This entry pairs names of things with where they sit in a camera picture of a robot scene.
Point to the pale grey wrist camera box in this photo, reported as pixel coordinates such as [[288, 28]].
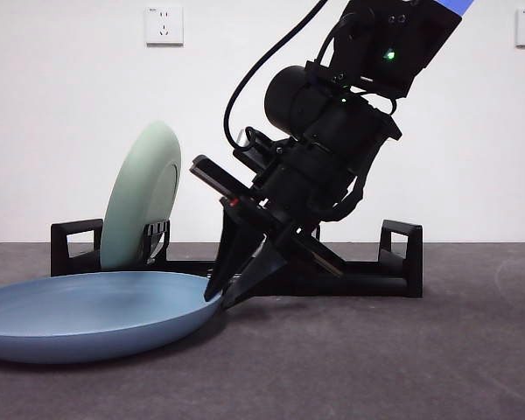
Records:
[[246, 139]]

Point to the black plate rack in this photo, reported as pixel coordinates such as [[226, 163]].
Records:
[[376, 280]]

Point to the blue round plate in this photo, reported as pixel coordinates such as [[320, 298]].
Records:
[[92, 315]]

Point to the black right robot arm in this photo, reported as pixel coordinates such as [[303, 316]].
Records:
[[354, 127]]

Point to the green round plate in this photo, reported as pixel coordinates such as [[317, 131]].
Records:
[[140, 188]]

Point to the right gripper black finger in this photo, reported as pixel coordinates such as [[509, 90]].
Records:
[[262, 267], [234, 245]]

